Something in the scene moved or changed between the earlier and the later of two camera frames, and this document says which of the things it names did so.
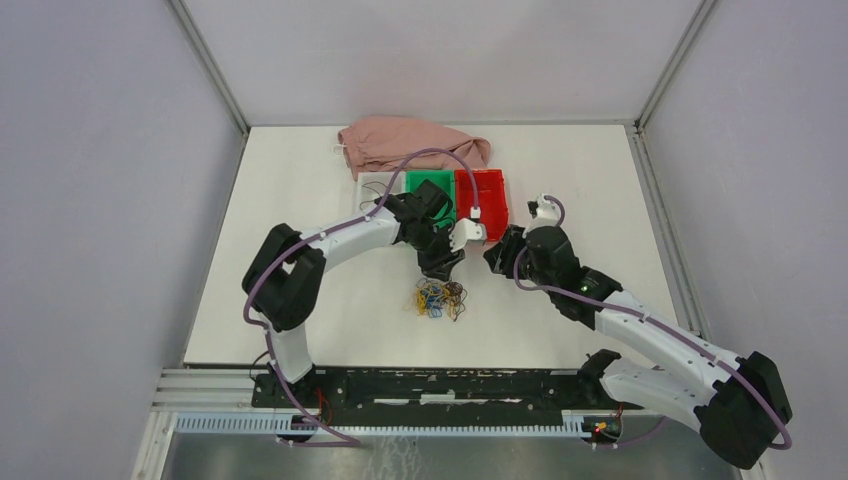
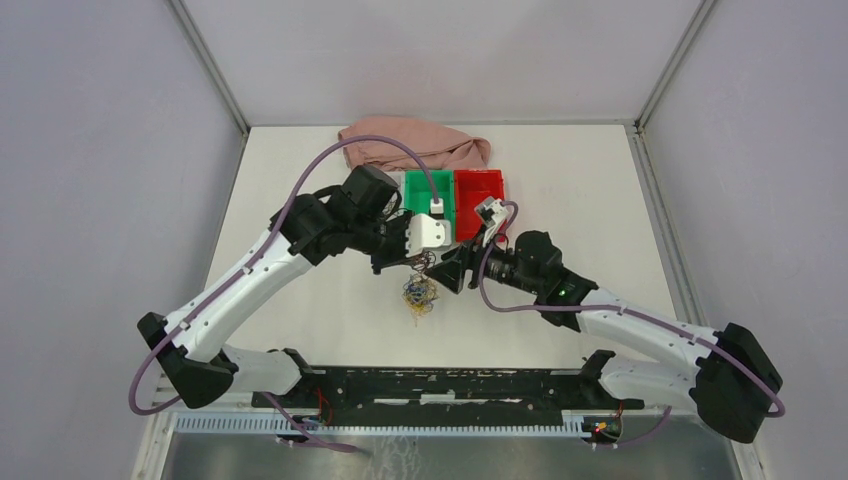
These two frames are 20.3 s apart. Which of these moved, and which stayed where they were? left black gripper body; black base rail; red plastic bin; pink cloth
Moved: left black gripper body
Stayed: black base rail; pink cloth; red plastic bin
